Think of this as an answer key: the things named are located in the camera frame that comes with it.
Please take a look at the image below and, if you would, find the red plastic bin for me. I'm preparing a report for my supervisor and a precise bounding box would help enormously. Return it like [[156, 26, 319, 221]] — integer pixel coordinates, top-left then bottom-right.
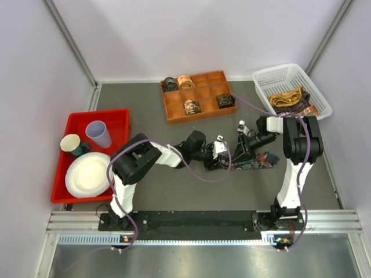
[[50, 108, 130, 204]]

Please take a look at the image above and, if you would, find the lilac plastic cup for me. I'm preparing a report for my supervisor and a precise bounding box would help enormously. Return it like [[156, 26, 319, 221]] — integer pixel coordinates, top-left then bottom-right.
[[85, 120, 112, 149]]

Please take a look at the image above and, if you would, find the aluminium frame rail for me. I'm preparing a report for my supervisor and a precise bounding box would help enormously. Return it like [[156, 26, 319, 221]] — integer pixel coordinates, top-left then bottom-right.
[[34, 210, 370, 277]]

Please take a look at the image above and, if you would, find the orange compartment tray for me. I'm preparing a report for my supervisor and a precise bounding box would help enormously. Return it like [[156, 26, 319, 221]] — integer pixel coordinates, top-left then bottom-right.
[[161, 70, 237, 125]]

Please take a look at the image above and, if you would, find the cream paper cup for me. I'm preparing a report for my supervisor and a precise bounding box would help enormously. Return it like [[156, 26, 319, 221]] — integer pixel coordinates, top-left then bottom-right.
[[60, 134, 81, 152]]

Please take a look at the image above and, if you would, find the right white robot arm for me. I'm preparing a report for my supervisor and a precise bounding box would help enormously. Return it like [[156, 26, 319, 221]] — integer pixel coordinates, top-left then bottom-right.
[[230, 115, 324, 231]]

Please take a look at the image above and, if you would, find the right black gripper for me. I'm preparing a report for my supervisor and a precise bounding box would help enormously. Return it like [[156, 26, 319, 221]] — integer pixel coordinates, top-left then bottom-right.
[[231, 133, 277, 164]]

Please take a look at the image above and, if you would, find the dark floral necktie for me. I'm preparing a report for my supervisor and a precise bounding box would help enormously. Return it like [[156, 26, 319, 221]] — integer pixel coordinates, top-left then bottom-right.
[[231, 152, 280, 170]]

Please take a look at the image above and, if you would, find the white plastic basket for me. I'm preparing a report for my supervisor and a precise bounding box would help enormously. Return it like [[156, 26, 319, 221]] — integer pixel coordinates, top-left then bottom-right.
[[252, 63, 333, 120]]

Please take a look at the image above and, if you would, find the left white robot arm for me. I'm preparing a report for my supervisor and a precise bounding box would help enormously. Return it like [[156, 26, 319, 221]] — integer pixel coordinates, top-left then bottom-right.
[[106, 130, 232, 230]]

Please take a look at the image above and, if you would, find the dark maroon folded tie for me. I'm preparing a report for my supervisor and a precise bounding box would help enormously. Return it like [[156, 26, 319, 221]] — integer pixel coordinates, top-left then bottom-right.
[[272, 91, 311, 114]]

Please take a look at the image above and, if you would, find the cream floral folded tie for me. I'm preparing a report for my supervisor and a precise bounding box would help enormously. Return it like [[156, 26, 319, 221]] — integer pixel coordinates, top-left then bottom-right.
[[299, 105, 321, 117]]

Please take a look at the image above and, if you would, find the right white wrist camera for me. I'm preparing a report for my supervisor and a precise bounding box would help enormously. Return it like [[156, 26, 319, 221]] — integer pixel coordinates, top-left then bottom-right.
[[237, 120, 250, 137]]

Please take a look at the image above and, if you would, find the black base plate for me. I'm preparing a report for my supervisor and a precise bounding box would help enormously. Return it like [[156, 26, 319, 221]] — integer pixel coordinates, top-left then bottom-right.
[[97, 210, 306, 240]]

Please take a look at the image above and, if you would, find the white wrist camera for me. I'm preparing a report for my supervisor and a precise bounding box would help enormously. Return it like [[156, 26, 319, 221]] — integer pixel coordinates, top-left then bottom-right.
[[237, 120, 250, 137], [212, 135, 227, 159]]

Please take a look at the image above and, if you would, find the dark brown rolled tie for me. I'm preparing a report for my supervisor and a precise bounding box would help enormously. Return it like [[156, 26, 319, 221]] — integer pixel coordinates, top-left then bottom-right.
[[216, 93, 235, 109]]

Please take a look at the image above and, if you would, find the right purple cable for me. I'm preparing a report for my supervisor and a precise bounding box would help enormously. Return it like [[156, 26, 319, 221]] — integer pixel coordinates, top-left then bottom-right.
[[231, 93, 312, 251]]

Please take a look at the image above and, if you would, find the gold folded tie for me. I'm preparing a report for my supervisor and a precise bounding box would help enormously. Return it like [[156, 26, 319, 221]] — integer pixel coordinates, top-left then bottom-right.
[[268, 87, 303, 107]]

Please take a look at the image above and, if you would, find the slotted cable duct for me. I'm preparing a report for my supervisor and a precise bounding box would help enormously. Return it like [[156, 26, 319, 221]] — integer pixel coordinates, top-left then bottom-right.
[[57, 232, 293, 247]]

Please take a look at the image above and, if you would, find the white paper plate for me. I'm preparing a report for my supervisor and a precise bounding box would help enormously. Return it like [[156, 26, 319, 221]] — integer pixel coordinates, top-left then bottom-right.
[[65, 152, 114, 199]]

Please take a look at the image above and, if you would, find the floral black rolled tie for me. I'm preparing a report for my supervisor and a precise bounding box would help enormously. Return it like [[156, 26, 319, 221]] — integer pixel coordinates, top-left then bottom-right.
[[184, 99, 202, 115]]

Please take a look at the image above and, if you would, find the peach rolled tie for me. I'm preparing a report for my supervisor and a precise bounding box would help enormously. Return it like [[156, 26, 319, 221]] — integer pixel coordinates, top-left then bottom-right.
[[177, 75, 195, 89]]

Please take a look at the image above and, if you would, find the dark green mug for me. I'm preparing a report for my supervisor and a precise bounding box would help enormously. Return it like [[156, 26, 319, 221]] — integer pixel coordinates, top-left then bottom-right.
[[68, 142, 92, 158]]

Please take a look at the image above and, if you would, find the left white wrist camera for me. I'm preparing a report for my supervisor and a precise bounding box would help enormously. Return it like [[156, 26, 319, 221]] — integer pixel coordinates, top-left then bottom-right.
[[212, 135, 227, 159]]

